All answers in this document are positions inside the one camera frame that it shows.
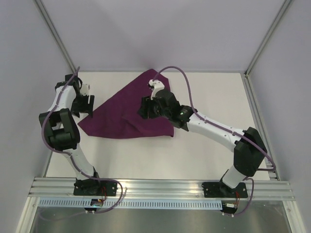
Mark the purple cloth mat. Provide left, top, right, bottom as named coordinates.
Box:
left=78, top=69, right=174, bottom=139

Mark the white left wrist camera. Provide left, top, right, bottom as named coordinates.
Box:
left=80, top=84, right=90, bottom=96

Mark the right aluminium frame post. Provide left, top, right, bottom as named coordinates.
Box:
left=244, top=0, right=294, bottom=78

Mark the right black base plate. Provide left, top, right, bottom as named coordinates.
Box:
left=201, top=182, right=248, bottom=199

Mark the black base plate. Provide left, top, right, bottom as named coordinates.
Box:
left=73, top=179, right=117, bottom=197
left=201, top=182, right=248, bottom=199

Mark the aluminium frame post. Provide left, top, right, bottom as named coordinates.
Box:
left=33, top=0, right=77, bottom=73
left=244, top=0, right=294, bottom=78

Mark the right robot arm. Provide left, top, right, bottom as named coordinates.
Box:
left=138, top=89, right=267, bottom=197

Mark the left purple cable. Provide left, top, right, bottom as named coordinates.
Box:
left=41, top=66, right=126, bottom=214

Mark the left aluminium frame post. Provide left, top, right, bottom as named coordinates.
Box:
left=33, top=0, right=77, bottom=73

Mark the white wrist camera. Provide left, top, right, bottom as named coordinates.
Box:
left=148, top=80, right=165, bottom=100
left=80, top=84, right=90, bottom=96

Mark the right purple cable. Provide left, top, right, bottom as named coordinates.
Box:
left=148, top=65, right=276, bottom=217

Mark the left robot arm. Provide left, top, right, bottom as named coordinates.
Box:
left=39, top=73, right=102, bottom=195

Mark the slotted cable duct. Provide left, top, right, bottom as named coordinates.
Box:
left=38, top=198, right=222, bottom=210

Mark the purple cable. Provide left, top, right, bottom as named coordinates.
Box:
left=41, top=66, right=126, bottom=214
left=148, top=65, right=276, bottom=217

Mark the front aluminium rail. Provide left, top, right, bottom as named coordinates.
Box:
left=28, top=177, right=295, bottom=201

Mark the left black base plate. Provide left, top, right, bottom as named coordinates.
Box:
left=73, top=179, right=117, bottom=197

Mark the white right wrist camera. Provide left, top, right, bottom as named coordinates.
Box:
left=148, top=80, right=165, bottom=100

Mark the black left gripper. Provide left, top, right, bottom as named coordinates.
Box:
left=70, top=94, right=94, bottom=118

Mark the right aluminium side rail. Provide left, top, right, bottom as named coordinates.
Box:
left=242, top=72, right=281, bottom=181

